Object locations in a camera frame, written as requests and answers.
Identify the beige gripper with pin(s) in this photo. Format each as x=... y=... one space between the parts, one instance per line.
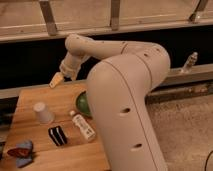
x=69 y=68

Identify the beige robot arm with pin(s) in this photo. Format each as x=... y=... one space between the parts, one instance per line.
x=116 y=88

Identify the green bowl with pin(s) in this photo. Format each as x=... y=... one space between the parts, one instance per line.
x=82 y=104

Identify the white plastic bottle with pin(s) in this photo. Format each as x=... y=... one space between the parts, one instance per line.
x=86 y=130

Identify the blue and red cloth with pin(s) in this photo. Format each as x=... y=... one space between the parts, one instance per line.
x=23 y=153

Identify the small clear glass bottle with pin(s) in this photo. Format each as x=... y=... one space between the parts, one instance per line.
x=190 y=62

